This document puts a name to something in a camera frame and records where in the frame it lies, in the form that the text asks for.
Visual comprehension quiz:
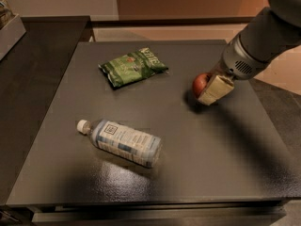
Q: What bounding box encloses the dark side table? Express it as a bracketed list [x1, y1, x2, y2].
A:
[0, 16, 91, 207]

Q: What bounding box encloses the clear plastic water bottle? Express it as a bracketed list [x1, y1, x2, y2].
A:
[76, 120, 162, 169]

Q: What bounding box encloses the red apple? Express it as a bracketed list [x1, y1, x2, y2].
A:
[192, 73, 212, 98]

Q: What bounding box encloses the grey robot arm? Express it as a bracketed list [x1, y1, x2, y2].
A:
[193, 0, 301, 105]

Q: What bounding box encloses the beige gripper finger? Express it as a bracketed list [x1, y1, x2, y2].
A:
[198, 74, 234, 105]

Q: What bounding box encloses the grey tray with snacks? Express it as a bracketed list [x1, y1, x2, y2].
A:
[0, 0, 26, 60]

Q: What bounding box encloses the green jalapeno chip bag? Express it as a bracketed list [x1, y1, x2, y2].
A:
[99, 47, 168, 89]

